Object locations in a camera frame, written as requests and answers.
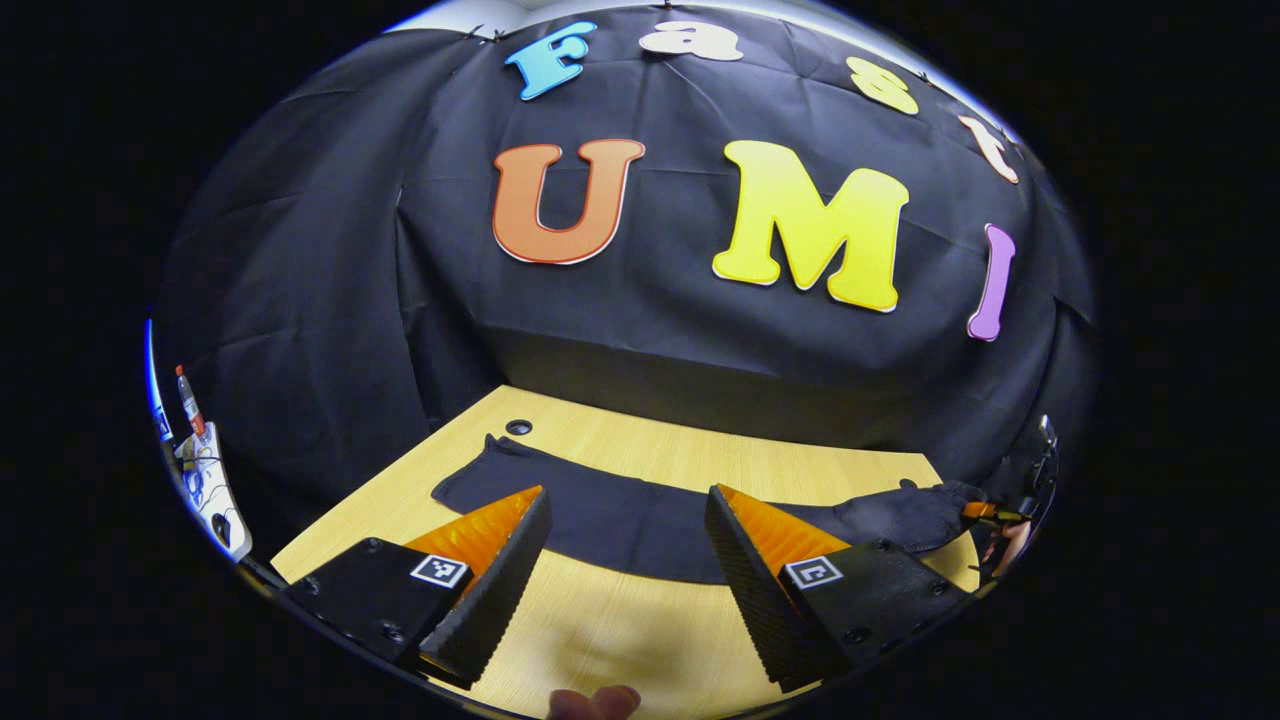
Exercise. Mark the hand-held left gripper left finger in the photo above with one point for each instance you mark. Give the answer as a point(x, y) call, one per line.
point(500, 600)

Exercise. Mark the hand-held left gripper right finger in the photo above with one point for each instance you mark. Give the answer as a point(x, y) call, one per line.
point(755, 600)

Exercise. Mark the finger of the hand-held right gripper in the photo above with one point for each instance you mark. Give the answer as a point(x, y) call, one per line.
point(990, 510)

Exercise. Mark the dark blue jeans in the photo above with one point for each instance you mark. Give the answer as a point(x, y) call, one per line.
point(620, 520)

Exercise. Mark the black backdrop cloth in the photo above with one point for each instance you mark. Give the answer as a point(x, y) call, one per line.
point(680, 330)

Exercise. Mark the red capped bottle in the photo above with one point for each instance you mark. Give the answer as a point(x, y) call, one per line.
point(190, 405)

